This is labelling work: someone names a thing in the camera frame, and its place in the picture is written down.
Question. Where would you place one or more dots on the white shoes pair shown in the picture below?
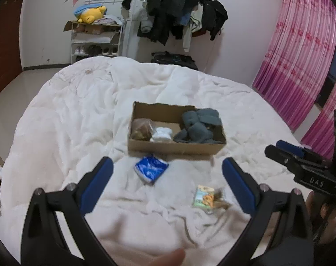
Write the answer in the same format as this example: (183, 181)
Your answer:
(109, 50)
(79, 50)

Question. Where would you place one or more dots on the clear snack packet orange print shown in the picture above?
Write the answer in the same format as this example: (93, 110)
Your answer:
(205, 198)

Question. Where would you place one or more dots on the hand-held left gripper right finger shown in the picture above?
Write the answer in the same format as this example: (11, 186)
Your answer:
(238, 185)

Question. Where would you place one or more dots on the yellow plush toy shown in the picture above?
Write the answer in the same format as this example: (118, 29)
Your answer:
(90, 15)

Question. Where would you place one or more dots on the white shoe rack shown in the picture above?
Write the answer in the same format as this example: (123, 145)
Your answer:
(73, 41)

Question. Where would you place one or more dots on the person's left hand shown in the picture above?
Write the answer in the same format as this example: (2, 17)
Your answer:
(170, 258)

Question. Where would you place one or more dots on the white long coat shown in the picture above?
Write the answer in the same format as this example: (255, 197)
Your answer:
(134, 19)

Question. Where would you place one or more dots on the blue plush pillow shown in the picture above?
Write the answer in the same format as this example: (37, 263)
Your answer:
(83, 7)

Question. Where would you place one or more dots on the pink curtain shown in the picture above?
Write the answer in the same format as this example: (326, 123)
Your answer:
(323, 127)
(295, 47)

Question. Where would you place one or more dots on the grey fleece cloth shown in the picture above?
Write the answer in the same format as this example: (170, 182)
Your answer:
(198, 130)

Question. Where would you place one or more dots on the blue tissue packet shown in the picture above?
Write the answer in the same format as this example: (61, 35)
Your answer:
(151, 169)

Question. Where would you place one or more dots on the white rolled socks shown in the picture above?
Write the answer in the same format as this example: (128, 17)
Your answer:
(161, 135)

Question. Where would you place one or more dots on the clothes rack with dark coats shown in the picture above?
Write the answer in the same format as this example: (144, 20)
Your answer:
(168, 8)

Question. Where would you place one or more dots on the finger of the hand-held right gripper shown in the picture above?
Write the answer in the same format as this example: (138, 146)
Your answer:
(278, 155)
(291, 147)

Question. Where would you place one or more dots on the black hanging jacket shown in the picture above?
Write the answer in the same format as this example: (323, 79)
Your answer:
(213, 16)

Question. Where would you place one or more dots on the brown plastic bag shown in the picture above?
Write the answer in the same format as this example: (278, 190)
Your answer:
(141, 130)

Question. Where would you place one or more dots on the white blanket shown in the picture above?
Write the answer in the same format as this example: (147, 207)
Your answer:
(73, 122)

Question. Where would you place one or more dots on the folded pale clothes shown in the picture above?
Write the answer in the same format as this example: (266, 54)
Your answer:
(111, 20)

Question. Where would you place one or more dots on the small black garment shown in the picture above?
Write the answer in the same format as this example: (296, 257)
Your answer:
(127, 1)

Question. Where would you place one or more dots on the dark shoes pair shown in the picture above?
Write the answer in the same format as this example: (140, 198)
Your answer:
(93, 50)

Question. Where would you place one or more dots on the black backpack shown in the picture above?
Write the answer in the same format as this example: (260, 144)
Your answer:
(174, 59)

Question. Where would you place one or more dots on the blue jeans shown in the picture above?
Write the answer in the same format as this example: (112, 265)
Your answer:
(186, 19)

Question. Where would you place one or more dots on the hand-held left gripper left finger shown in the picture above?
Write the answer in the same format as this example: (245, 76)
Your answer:
(97, 184)

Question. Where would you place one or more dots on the flat cardboard box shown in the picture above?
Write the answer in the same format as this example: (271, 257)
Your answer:
(101, 28)

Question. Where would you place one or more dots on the white hanging shirt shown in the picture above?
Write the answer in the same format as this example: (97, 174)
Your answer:
(187, 37)

